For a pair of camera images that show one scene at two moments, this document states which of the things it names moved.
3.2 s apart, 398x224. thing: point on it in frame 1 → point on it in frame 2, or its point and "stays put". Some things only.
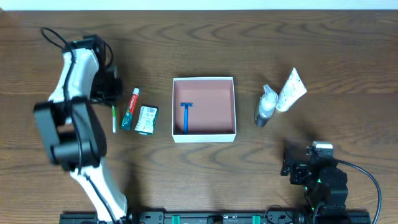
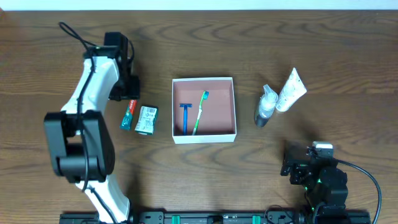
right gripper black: [296, 170] stays put
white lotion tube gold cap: [293, 89] stays put
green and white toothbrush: [114, 120] → [205, 96]
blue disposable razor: [186, 116] stays put
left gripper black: [109, 88] → [127, 92]
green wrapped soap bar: [147, 119] stays put
